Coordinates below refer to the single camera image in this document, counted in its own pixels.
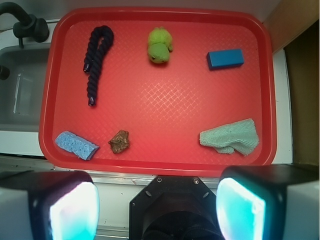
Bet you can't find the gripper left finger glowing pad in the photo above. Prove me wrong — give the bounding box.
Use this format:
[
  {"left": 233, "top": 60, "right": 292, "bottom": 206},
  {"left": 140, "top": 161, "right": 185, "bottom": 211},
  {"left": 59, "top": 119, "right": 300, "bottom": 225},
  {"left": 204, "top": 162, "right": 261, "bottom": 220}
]
[{"left": 0, "top": 170, "right": 100, "bottom": 240}]

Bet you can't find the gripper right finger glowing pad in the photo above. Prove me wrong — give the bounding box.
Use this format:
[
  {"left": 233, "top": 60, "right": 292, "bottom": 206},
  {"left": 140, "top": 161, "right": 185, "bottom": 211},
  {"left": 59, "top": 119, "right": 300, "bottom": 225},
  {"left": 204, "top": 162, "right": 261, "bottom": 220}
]
[{"left": 216, "top": 164, "right": 320, "bottom": 240}]

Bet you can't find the light teal cloth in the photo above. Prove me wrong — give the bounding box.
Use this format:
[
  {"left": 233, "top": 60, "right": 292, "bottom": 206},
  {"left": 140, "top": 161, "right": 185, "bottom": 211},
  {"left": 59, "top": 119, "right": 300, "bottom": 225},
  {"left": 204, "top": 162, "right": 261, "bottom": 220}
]
[{"left": 199, "top": 118, "right": 260, "bottom": 156}]

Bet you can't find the light blue sponge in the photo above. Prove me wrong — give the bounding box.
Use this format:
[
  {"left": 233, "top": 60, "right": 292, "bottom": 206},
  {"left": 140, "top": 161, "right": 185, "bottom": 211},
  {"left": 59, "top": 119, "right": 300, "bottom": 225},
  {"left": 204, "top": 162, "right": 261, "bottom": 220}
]
[{"left": 55, "top": 131, "right": 99, "bottom": 161}]

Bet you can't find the brown crumpled lump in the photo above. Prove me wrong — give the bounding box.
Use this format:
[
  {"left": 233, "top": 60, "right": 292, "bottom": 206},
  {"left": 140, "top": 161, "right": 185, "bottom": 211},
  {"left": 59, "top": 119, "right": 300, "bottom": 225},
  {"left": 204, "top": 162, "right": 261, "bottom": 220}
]
[{"left": 108, "top": 130, "right": 130, "bottom": 154}]

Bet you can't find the grey sink basin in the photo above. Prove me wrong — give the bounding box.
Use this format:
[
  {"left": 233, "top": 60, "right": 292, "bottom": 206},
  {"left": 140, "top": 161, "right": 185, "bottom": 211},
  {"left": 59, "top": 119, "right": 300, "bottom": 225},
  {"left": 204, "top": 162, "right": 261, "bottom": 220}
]
[{"left": 0, "top": 43, "right": 50, "bottom": 132}]

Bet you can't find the red plastic tray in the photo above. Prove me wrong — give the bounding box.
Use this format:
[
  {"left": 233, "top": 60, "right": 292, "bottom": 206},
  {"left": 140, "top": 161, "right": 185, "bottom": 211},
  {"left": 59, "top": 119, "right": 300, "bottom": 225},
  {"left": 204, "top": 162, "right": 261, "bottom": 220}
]
[{"left": 39, "top": 7, "right": 277, "bottom": 177}]

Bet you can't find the blue rectangular block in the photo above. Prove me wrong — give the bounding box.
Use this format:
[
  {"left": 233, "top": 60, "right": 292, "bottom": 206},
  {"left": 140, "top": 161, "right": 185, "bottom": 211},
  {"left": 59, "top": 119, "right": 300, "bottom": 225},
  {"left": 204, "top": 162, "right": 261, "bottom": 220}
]
[{"left": 206, "top": 49, "right": 245, "bottom": 70}]

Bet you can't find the black faucet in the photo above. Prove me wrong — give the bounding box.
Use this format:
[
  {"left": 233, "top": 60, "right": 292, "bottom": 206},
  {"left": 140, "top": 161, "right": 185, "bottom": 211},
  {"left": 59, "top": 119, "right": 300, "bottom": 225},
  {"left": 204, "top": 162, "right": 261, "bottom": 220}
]
[{"left": 0, "top": 2, "right": 50, "bottom": 49}]

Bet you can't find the green plush toy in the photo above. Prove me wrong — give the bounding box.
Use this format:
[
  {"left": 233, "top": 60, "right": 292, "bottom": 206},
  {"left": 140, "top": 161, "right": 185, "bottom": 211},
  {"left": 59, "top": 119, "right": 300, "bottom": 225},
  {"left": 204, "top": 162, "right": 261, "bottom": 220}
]
[{"left": 147, "top": 27, "right": 173, "bottom": 64}]

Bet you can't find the dark navy rope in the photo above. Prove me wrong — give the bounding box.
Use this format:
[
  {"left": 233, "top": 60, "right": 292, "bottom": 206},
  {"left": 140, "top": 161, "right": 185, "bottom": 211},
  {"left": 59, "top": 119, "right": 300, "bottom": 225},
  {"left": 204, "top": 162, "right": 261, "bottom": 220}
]
[{"left": 82, "top": 25, "right": 115, "bottom": 108}]

